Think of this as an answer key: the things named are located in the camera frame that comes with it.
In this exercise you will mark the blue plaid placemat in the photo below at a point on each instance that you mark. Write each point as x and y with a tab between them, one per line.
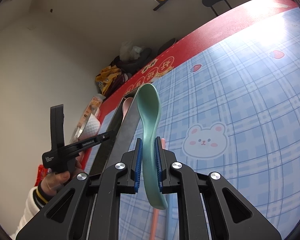
234	108

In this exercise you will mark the black round bin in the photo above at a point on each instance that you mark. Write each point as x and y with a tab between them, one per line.
167	45

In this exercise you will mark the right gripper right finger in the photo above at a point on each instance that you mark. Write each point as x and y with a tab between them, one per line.
209	207

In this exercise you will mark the yellow and red clothes pile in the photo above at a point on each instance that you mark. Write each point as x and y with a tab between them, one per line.
110	79

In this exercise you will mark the blue chopstick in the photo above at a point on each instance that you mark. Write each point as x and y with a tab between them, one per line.
172	222

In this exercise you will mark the green spoon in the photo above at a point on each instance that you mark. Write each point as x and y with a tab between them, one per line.
149	108

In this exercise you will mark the white textured bowl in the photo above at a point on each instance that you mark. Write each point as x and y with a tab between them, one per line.
90	127

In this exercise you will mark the white plastic bag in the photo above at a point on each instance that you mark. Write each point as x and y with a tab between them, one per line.
129	52

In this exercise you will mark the person's left hand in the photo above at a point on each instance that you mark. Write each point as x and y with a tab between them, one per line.
55	181

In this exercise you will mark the white sleeve forearm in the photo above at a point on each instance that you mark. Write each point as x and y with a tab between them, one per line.
36	200

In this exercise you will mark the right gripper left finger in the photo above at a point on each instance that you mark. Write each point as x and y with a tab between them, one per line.
88	207

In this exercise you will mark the pink spoon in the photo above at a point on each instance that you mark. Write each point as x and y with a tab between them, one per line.
126	105

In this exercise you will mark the tissue pack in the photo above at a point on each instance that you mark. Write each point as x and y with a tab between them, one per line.
92	108

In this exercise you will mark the steel utensil tray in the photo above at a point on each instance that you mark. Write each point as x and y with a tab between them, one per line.
122	132

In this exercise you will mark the pink chopstick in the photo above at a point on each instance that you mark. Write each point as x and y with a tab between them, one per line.
155	176

